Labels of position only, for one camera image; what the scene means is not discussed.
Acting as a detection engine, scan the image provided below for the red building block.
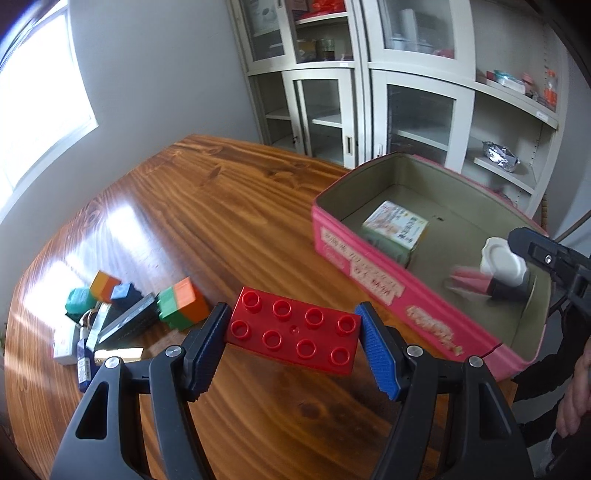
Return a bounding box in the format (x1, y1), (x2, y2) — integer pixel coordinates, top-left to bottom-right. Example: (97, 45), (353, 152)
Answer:
(225, 287), (362, 379)

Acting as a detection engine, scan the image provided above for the white labelled box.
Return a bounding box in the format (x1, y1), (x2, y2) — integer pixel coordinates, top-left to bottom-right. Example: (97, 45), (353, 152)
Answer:
(53, 323), (79, 365)

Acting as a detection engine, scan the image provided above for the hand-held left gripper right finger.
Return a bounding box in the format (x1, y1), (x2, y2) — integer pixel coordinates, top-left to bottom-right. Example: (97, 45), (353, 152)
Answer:
(355, 302), (536, 480)

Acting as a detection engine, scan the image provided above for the black bar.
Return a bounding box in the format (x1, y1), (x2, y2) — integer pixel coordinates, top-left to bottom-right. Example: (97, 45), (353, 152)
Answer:
(95, 293), (158, 344)

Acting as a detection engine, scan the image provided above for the orange and yellow building block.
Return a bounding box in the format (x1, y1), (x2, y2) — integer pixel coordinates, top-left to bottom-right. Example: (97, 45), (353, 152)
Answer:
(89, 271), (122, 304)

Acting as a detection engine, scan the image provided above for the person's right hand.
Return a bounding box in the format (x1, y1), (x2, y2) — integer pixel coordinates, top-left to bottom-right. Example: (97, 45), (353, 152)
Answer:
(556, 364), (591, 439)

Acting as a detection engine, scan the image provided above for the foil packet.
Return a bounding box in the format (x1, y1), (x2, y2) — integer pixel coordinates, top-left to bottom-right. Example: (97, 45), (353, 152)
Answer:
(481, 140), (521, 172)

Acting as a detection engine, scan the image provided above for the orange bottle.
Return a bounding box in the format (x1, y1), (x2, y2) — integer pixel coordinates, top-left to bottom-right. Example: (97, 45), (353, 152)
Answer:
(542, 69), (559, 109)

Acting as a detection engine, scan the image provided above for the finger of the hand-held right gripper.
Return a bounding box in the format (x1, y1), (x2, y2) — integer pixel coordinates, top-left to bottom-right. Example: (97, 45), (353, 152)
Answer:
(508, 226), (578, 278)

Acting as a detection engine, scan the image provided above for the white printed box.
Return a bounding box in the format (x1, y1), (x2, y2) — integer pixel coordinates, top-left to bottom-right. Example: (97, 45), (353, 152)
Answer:
(247, 0), (282, 35)

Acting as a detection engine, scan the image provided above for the green and white small carton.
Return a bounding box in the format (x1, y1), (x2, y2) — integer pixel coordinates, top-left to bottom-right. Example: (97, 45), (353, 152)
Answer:
(360, 200), (429, 269)

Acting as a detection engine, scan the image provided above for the teal floss container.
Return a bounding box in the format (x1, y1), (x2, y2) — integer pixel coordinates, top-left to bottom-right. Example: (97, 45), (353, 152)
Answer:
(65, 287), (99, 323)

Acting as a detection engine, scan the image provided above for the white round jar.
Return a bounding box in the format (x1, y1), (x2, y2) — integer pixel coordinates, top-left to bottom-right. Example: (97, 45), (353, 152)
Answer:
(479, 237), (528, 287)

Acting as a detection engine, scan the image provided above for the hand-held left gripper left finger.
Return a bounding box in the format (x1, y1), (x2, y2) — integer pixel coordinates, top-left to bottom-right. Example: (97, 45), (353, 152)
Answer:
(50, 302), (232, 480)

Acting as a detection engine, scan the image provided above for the green and pink building block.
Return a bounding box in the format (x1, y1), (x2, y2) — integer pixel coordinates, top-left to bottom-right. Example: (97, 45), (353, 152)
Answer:
(156, 277), (209, 330)

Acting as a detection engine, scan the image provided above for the stack of white cups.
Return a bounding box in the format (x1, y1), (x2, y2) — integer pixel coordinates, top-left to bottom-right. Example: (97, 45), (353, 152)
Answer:
(392, 8), (435, 52)

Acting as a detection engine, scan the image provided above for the pink tin box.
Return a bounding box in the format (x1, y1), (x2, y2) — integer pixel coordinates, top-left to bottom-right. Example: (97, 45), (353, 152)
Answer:
(310, 151), (561, 381)

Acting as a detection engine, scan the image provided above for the blue tube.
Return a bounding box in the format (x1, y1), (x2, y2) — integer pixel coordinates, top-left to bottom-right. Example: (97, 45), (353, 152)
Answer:
(76, 339), (100, 393)

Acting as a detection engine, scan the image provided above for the blue building block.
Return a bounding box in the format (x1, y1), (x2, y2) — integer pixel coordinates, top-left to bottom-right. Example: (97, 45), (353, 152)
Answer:
(111, 282), (143, 309)

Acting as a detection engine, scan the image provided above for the teal and white packet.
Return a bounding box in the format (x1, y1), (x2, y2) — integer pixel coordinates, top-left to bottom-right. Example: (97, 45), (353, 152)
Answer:
(485, 69), (529, 95)

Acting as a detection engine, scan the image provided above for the wooden desktop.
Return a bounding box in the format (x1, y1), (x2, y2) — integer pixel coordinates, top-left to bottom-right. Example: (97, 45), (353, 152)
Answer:
(0, 134), (522, 480)

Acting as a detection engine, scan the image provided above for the window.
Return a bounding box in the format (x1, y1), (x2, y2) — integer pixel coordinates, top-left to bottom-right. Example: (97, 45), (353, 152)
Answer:
(0, 0), (100, 222)

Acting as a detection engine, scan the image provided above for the person's black clothing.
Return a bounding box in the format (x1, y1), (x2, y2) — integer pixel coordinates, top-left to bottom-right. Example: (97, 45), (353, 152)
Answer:
(512, 351), (591, 480)

